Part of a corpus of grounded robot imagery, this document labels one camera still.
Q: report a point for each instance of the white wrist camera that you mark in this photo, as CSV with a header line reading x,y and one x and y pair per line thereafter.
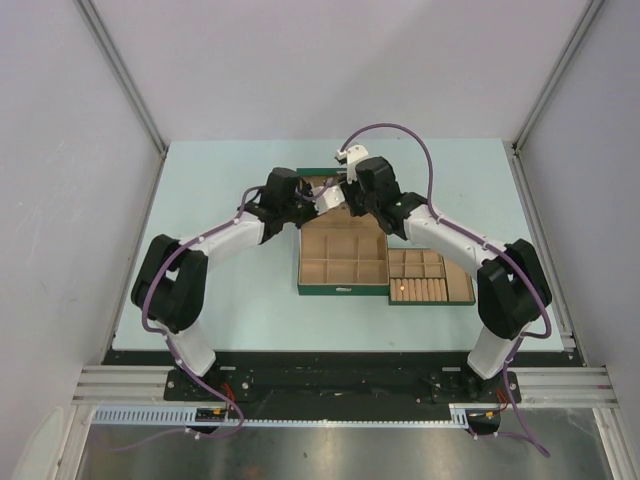
x,y
350,157
327,198

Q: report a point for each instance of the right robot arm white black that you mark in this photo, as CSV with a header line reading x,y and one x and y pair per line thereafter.
x,y
512,290

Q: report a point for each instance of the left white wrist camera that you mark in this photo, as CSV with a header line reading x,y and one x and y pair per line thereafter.
x,y
327,198

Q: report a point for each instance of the aluminium frame rail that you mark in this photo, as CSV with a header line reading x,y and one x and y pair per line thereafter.
x,y
541,387

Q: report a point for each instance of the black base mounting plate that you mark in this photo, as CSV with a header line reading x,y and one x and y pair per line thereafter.
x,y
249,377

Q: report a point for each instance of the white slotted cable duct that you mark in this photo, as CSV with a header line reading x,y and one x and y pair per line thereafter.
x,y
412,416

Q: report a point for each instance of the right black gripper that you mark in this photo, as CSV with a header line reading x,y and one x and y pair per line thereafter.
x,y
348,190

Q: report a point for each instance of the green jewelry box beige lining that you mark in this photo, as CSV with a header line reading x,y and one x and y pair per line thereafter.
x,y
343,255

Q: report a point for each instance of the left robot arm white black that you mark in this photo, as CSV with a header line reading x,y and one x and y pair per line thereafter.
x,y
170,286

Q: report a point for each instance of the green jewelry tray insert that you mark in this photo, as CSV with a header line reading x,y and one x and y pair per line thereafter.
x,y
423,277

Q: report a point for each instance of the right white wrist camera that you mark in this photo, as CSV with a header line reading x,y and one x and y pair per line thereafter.
x,y
350,157

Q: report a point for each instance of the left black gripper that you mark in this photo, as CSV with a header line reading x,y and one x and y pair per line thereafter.
x,y
311,214

